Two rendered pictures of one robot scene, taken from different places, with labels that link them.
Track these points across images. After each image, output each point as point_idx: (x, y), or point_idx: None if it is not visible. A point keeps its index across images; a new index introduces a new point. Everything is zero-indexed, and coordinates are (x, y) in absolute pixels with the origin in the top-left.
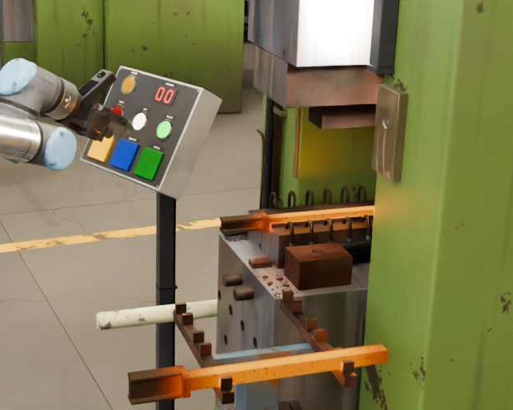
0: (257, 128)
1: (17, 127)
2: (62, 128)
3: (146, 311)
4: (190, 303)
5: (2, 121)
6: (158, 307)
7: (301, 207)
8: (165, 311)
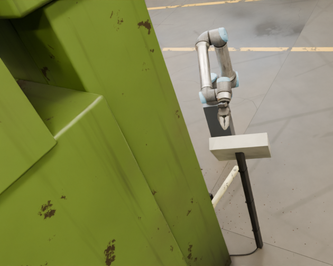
0: (202, 169)
1: (201, 82)
2: (200, 93)
3: (228, 177)
4: (221, 188)
5: (201, 78)
6: (226, 180)
7: None
8: (224, 181)
